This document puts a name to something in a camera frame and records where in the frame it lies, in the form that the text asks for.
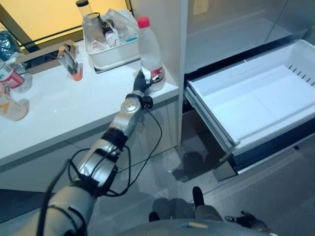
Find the robot grey torso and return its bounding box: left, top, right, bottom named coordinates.
left=132, top=215, right=280, bottom=236

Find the dark glass bottle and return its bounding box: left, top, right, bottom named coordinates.
left=99, top=18, right=116, bottom=35

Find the clear plastic bag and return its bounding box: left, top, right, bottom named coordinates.
left=100, top=8, right=140, bottom=43

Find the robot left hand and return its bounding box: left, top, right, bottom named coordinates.
left=133, top=69, right=165, bottom=96

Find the white plastic basket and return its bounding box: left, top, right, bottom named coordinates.
left=82, top=23, right=142, bottom=74

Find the glass bottle with black cap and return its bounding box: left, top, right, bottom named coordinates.
left=75, top=0, right=99, bottom=48

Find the robot left dark foot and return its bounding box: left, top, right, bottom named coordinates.
left=148, top=210, right=161, bottom=222

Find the water bottle with red label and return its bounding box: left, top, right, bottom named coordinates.
left=0, top=59, right=34, bottom=94

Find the silver refrigerator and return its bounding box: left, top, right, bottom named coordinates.
left=176, top=0, right=315, bottom=183

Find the clear container with orange base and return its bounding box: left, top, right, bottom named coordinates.
left=57, top=46, right=85, bottom=82

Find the grey counter cabinet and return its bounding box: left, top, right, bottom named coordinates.
left=0, top=97, right=183, bottom=197

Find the robot right leg and foot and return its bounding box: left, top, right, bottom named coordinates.
left=191, top=186, right=225, bottom=222

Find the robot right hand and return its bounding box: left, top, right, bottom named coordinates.
left=224, top=210, right=268, bottom=234

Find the black window frame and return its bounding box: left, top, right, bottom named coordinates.
left=0, top=4, right=85, bottom=54

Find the small bottle with white label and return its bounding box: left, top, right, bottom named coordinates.
left=104, top=28, right=122, bottom=47

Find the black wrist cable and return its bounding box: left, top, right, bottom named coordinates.
left=65, top=97, right=163, bottom=198

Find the white refrigerator drawer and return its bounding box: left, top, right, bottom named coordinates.
left=184, top=39, right=315, bottom=176

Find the clear bottle with red cap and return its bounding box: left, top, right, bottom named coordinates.
left=136, top=16, right=166, bottom=93

